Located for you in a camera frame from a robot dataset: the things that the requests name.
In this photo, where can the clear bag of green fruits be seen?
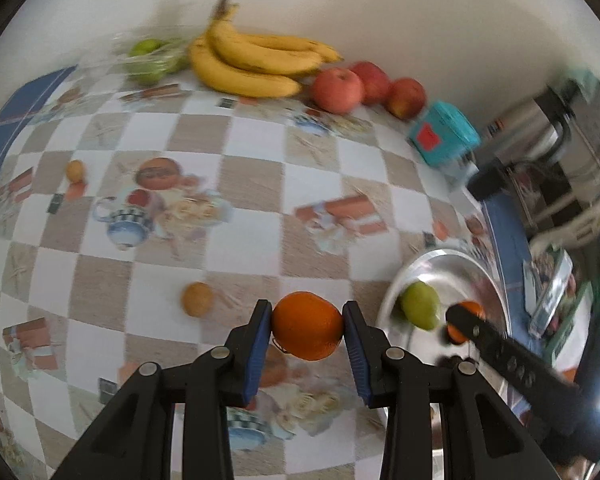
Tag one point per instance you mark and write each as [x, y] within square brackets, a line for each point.
[150, 60]

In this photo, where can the teal box with red label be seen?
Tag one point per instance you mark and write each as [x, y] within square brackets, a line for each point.
[442, 132]

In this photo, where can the silver metal plate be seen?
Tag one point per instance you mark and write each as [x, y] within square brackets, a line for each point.
[455, 275]

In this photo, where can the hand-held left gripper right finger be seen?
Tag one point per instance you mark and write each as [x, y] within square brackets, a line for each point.
[357, 350]

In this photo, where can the green lime on plate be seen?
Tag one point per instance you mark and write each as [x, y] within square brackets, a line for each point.
[420, 305]

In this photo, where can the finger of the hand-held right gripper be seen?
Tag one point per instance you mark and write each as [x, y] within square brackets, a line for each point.
[500, 355]

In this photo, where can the black block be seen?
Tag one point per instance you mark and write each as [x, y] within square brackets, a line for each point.
[490, 182]

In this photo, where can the white metal rail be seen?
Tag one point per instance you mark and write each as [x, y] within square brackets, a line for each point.
[575, 225]

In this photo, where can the stainless steel kettle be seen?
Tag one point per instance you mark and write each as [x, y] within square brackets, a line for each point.
[530, 120]

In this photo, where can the small orange with stem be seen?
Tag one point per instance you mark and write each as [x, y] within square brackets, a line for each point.
[462, 327]

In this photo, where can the printed carton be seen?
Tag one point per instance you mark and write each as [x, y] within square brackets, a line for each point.
[550, 290]

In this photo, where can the yellow banana bunch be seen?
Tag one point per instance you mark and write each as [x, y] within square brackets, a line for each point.
[250, 67]

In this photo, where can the red apple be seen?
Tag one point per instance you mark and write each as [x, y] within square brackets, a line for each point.
[337, 90]
[375, 80]
[405, 97]

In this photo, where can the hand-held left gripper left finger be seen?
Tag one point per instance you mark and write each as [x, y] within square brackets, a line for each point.
[255, 345]

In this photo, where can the checkered printed tablecloth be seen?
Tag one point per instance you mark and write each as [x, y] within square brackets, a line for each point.
[305, 170]

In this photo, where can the orange with brown stem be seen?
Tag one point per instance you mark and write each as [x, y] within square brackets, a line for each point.
[307, 325]

